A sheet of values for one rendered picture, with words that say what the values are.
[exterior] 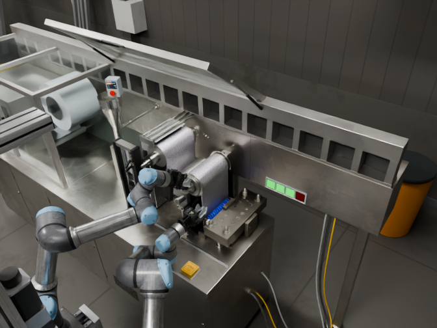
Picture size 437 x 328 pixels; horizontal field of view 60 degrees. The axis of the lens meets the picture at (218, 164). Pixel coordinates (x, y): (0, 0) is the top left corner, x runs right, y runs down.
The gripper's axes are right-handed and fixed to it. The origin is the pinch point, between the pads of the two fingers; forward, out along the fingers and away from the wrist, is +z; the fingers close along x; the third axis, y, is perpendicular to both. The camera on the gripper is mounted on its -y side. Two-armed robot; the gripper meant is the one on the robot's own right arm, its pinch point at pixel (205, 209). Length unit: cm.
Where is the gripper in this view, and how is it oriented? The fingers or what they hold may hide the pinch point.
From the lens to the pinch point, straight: 212.0
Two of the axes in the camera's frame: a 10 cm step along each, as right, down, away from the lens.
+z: 6.1, -4.9, 6.3
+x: -8.0, -3.4, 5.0
